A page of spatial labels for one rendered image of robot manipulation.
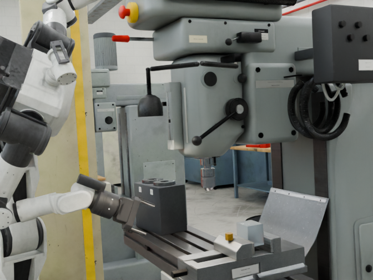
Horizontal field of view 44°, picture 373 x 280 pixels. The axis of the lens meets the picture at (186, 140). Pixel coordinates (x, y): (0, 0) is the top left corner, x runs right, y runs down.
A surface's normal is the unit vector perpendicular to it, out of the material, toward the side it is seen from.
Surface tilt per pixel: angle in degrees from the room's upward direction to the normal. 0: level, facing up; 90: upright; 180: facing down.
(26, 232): 81
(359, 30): 90
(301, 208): 63
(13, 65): 58
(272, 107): 90
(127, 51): 90
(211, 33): 90
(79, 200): 99
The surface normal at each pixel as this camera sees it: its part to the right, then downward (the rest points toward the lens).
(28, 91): 0.54, -0.54
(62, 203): 0.26, 0.18
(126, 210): 0.41, -0.20
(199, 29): 0.44, 0.03
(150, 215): -0.84, 0.07
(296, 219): -0.82, -0.40
